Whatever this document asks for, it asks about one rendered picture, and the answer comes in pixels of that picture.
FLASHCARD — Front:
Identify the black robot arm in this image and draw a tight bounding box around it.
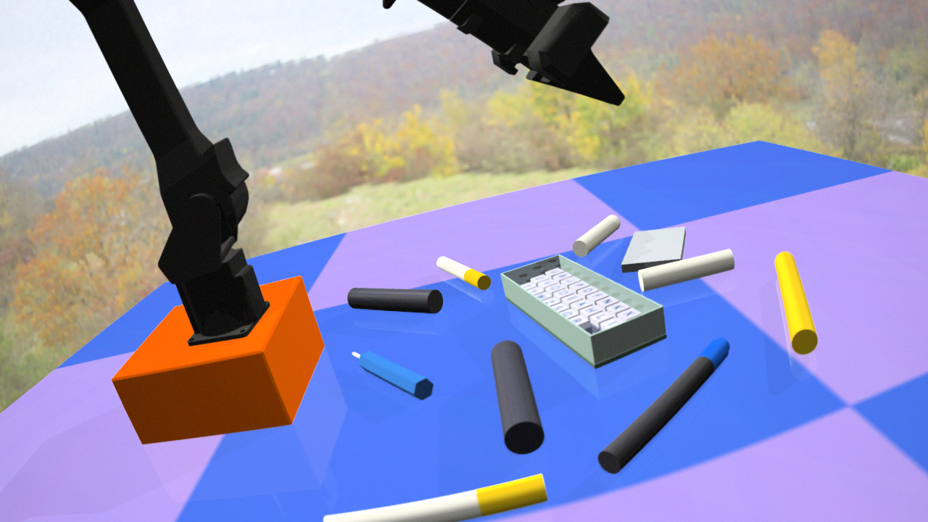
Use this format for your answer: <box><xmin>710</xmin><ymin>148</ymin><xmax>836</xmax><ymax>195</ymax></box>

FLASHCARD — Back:
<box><xmin>68</xmin><ymin>0</ymin><xmax>270</xmax><ymax>347</ymax></box>

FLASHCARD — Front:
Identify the small keyboard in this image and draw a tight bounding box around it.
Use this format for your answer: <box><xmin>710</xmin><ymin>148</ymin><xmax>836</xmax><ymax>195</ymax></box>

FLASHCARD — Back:
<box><xmin>500</xmin><ymin>254</ymin><xmax>667</xmax><ymax>369</ymax></box>

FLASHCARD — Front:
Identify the blue stylus with white tip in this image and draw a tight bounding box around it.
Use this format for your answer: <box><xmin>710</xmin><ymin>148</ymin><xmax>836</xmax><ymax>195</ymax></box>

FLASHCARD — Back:
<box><xmin>352</xmin><ymin>351</ymin><xmax>434</xmax><ymax>401</ymax></box>

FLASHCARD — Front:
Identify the grey stylus with blue tip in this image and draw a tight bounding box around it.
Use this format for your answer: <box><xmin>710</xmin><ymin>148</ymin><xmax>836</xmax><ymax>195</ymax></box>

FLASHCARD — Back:
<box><xmin>597</xmin><ymin>338</ymin><xmax>730</xmax><ymax>474</ymax></box>

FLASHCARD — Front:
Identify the dark grey cylinder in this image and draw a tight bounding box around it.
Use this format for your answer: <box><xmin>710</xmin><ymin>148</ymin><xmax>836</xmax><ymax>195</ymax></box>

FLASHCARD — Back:
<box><xmin>347</xmin><ymin>287</ymin><xmax>443</xmax><ymax>314</ymax></box>
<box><xmin>490</xmin><ymin>340</ymin><xmax>545</xmax><ymax>455</ymax></box>

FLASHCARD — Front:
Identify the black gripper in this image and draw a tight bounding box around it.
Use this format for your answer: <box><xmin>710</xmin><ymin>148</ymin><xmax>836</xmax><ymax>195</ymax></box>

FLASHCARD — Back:
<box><xmin>449</xmin><ymin>0</ymin><xmax>625</xmax><ymax>106</ymax></box>

